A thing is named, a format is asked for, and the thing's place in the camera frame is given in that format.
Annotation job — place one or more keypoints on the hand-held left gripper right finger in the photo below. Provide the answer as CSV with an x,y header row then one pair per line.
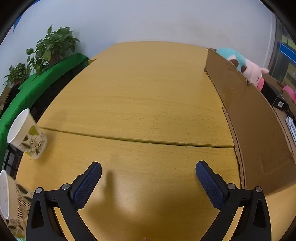
x,y
209,185

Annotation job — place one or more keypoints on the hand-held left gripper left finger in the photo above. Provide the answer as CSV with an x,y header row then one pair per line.
x,y
89,185

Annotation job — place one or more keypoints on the brown cardboard box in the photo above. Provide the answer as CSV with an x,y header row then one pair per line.
x,y
249,115

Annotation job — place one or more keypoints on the pale blue folding stand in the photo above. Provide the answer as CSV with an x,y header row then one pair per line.
x,y
291,129

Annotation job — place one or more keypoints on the wooden desktop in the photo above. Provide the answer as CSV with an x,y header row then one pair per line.
x,y
138,92

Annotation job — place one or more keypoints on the leaf print paper cup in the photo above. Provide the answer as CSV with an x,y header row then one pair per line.
x,y
27,139
13,204

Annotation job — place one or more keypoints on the black rectangular box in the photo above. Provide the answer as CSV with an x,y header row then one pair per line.
x,y
274,96

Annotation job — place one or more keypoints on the green cloth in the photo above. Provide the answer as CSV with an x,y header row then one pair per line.
x,y
46,76

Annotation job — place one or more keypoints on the bright pink plush toy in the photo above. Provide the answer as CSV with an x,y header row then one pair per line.
x,y
290,92

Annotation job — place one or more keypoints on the teal and pink plush toy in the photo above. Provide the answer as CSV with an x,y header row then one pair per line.
x,y
240,62

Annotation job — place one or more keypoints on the small potted green plant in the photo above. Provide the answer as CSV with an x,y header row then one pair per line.
x,y
17,73

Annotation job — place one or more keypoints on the large potted green plant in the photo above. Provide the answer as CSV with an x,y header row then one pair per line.
x,y
54,44

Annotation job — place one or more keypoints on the glass partition with blue stripe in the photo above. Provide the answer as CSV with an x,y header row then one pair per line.
x,y
283,51

